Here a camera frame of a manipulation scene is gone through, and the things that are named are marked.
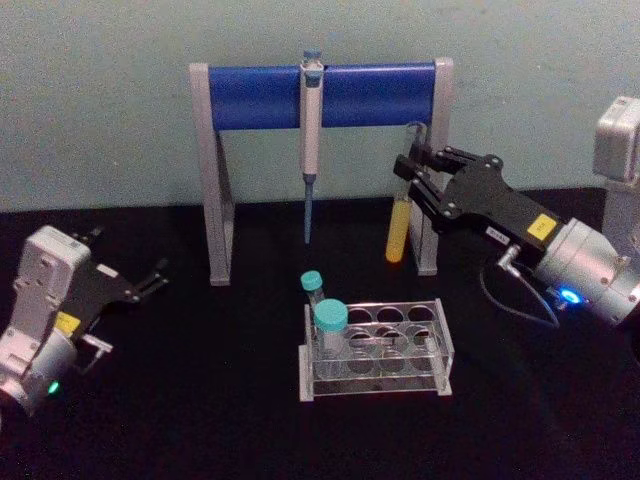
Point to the white and blue pipette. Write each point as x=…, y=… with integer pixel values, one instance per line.
x=310, y=130

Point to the black table cloth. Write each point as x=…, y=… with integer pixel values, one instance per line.
x=200, y=425

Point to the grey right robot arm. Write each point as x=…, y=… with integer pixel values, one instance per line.
x=585, y=265

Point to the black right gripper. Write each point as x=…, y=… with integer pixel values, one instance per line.
x=492, y=200

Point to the large tube with teal cap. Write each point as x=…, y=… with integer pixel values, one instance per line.
x=331, y=320

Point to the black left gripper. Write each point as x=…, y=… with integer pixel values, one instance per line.
x=102, y=290

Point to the small tube with teal cap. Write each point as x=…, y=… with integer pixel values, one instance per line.
x=311, y=281

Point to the grey stand with blue bar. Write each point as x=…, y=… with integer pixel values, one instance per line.
x=265, y=97

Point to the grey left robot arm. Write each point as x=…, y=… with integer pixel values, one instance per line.
x=35, y=280

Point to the clear acrylic tube rack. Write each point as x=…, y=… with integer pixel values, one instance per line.
x=395, y=360

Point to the clear tube with yellow liquid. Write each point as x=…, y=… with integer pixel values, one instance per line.
x=397, y=235

